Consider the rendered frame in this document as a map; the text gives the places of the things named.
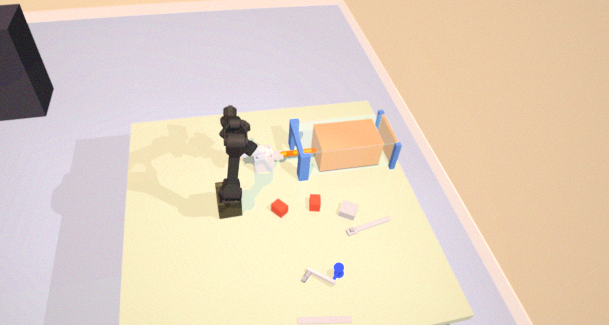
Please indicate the pale pink cube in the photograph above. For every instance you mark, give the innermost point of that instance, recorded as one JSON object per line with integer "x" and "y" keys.
{"x": 348, "y": 210}

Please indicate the pale pink flat bar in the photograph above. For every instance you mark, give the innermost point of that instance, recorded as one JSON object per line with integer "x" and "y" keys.
{"x": 324, "y": 320}

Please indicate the crank handle with blue knob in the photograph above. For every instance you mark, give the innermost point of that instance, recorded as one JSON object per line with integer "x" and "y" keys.
{"x": 338, "y": 273}

